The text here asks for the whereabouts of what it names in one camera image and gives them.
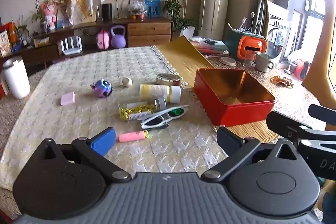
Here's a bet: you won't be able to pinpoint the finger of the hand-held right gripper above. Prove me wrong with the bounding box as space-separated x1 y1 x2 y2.
308 104 336 119
266 111 314 140

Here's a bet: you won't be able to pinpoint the green pen holder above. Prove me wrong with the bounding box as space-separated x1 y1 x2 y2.
224 30 265 55

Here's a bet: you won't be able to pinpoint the pale green mug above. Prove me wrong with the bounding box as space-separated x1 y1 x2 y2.
255 52 275 73

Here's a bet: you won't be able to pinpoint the red tin box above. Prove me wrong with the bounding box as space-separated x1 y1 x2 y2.
194 68 276 127

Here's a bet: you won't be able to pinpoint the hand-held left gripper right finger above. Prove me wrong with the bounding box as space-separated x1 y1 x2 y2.
201 126 305 184

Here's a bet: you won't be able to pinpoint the white printed box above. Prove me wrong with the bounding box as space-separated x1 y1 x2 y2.
0 31 12 57

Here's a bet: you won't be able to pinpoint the white round lid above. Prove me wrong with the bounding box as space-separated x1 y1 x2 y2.
219 56 237 66

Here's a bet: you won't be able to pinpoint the white bottle with yellow bands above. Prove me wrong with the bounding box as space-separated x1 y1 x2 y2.
139 84 182 104

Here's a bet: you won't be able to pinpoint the blue box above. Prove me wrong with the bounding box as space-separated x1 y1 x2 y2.
144 0 160 17

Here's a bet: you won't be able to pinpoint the orange snack wrapper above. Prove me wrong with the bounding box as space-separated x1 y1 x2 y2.
270 75 294 88

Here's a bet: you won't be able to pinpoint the small plant in vase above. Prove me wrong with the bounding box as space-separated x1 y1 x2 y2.
31 0 49 33

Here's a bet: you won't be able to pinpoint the pink toy suitcase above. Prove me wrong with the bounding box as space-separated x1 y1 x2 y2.
96 30 110 50

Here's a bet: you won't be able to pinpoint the orange tissue box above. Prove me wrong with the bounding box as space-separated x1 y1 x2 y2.
237 35 268 61

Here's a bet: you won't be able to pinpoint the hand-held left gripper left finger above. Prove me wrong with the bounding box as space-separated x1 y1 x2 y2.
39 127 132 184

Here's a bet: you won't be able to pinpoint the round tin with gold lid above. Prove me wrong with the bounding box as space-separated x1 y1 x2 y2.
156 73 183 86

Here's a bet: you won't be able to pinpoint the white router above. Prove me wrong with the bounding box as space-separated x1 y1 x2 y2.
58 36 82 56

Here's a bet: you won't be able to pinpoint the stack of plastic folders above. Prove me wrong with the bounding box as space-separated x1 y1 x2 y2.
189 36 229 55

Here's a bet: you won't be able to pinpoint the pink eraser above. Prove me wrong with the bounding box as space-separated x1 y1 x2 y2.
60 91 76 106

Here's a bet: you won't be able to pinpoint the pink highlighter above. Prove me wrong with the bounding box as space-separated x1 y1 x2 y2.
117 130 150 143

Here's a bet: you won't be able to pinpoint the wooden cabinet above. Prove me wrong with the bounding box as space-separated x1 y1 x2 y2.
0 17 174 69

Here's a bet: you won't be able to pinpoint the white sunglasses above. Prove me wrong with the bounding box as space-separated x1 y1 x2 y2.
140 105 189 130

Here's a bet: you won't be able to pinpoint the clear plastic bag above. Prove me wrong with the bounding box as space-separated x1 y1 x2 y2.
129 0 147 21

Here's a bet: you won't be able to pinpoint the cream quilted table cover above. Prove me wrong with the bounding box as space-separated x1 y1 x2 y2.
0 46 229 190

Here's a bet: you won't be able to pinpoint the pink doll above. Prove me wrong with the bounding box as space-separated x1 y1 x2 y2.
42 0 59 30

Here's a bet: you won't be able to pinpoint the purple kettlebell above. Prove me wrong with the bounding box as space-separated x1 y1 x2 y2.
110 25 127 48

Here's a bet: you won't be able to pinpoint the washing machine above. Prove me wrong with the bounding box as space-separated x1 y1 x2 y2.
268 1 292 59

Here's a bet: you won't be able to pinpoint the yellow wood-grain mat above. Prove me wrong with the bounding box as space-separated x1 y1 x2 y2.
157 35 280 147

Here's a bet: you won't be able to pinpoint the black speaker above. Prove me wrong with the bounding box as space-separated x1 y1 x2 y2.
102 4 113 21

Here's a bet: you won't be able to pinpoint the purple toy figure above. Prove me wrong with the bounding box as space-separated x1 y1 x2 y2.
91 79 113 98

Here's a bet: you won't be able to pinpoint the clear glass tumbler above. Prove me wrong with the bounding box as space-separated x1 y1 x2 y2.
241 50 256 68

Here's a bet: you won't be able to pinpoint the white thermos jug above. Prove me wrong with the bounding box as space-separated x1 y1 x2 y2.
0 56 30 100

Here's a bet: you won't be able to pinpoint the glass jar of gold pieces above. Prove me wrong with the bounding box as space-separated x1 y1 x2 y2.
118 96 168 122

